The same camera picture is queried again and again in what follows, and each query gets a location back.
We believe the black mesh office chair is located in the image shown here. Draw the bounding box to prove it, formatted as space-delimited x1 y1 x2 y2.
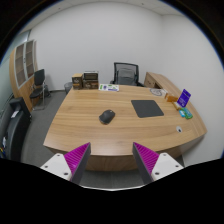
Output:
110 62 143 87

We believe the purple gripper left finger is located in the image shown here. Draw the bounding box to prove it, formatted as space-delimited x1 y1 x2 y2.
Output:
64 142 91 184

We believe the wooden office desk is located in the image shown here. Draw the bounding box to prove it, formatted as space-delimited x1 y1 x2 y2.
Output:
44 85 207 171

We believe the black visitor chair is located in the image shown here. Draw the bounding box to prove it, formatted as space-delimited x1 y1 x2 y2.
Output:
29 69 51 102

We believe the grey waste bin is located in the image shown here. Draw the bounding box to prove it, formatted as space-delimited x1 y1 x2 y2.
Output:
64 82 72 94

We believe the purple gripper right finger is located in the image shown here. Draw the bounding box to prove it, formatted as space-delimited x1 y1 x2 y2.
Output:
132 142 159 184

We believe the purple standing sign card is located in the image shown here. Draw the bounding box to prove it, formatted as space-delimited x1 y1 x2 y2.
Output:
177 89 191 107

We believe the dark grey mouse pad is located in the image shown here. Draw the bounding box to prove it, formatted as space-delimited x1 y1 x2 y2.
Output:
131 100 164 118

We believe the desk cable grommet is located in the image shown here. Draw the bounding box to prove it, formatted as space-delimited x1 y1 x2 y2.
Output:
176 126 183 133

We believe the black chair at left edge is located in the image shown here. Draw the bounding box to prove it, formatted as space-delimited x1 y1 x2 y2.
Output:
0 97 32 162

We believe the wooden glass-door bookcase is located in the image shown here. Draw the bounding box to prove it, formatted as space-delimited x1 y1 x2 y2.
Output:
9 40 37 111

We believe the dark grey computer mouse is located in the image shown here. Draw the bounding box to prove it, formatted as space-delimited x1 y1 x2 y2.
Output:
99 109 115 124

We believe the white green printed sheet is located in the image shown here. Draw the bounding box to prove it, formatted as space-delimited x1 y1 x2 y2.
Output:
98 84 119 92

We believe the brown box left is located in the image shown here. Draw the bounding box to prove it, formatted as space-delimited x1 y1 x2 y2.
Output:
72 73 83 89

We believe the wooden side return cabinet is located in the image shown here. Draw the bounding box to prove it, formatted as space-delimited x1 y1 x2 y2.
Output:
144 72 181 97

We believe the small brown cardboard box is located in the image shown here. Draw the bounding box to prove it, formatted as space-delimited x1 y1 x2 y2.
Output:
165 94 178 102

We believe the green packet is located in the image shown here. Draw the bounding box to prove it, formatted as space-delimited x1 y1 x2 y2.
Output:
182 107 193 119

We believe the blue small packet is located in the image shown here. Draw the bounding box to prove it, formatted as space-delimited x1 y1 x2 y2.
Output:
179 110 185 117

